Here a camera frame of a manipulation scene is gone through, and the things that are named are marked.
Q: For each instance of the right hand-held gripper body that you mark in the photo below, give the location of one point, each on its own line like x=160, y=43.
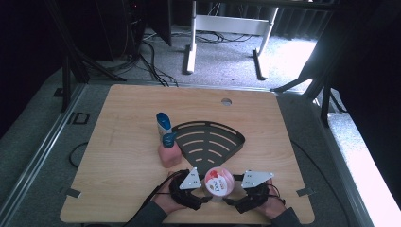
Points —
x=255, y=198

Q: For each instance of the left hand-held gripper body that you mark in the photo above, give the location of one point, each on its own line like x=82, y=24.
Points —
x=186, y=194

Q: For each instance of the pink round jar white lid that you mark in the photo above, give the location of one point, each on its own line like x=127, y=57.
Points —
x=219, y=184

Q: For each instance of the pink bottle teal cap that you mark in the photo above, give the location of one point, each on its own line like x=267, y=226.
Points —
x=170, y=156

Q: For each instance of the black fan-shaped slotted shelf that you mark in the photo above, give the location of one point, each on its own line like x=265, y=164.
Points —
x=206, y=135

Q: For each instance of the white bottle blue cap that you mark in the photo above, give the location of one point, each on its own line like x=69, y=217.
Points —
x=164, y=124

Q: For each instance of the person's right hand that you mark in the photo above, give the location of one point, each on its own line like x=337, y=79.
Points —
x=272, y=206

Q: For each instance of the person's left hand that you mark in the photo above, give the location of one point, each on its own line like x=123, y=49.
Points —
x=167, y=201

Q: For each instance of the grey tape strip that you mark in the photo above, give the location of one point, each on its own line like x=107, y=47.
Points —
x=71, y=192
x=305, y=191

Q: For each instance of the black metal stand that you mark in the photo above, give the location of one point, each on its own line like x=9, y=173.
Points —
x=324, y=101

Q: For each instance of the dark pleated curtain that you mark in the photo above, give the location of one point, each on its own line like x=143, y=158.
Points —
x=302, y=23

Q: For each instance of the black tripod stand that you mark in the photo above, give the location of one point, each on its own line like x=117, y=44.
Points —
x=74, y=61

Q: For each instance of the dark computer tower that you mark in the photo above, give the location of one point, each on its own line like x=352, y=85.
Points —
x=119, y=28

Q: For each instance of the black rectangular floor bracket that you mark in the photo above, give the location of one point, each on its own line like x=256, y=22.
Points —
x=75, y=118

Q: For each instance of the aluminium floor rail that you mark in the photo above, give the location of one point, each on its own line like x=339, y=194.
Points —
x=38, y=157

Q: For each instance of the white desk frame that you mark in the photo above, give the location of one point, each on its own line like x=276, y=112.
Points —
x=230, y=24

